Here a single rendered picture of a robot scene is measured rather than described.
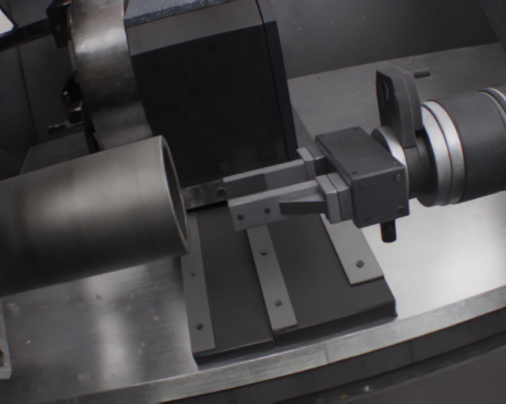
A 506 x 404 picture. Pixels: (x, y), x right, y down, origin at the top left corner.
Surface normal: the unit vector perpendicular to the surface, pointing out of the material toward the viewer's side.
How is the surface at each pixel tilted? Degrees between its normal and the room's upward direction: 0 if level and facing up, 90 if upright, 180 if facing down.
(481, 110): 64
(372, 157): 34
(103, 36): 105
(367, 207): 124
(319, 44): 109
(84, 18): 75
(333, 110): 45
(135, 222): 118
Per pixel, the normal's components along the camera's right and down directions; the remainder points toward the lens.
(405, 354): 0.02, -0.16
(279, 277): -0.16, -0.79
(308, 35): 0.10, 0.16
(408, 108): 0.15, 0.40
